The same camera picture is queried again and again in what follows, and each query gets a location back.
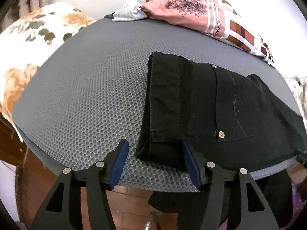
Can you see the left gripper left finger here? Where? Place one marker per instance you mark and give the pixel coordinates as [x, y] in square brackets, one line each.
[61, 208]

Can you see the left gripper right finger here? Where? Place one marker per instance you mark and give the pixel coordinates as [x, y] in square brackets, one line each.
[248, 208]

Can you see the black pants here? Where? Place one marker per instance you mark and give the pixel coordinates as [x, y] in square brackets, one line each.
[233, 120]

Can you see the purple patterned clothing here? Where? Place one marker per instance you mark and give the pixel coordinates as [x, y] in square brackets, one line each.
[285, 198]

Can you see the grey mesh mattress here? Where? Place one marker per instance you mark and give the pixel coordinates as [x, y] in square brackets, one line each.
[90, 93]

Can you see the floral pillow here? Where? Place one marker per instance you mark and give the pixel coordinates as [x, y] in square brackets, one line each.
[29, 42]

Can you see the pink checkered blanket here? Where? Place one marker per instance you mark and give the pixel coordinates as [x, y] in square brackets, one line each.
[214, 18]

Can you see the white striped cloth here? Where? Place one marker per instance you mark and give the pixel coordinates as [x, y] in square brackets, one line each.
[130, 12]

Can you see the beige curtain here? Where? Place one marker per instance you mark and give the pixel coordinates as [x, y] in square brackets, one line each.
[19, 9]

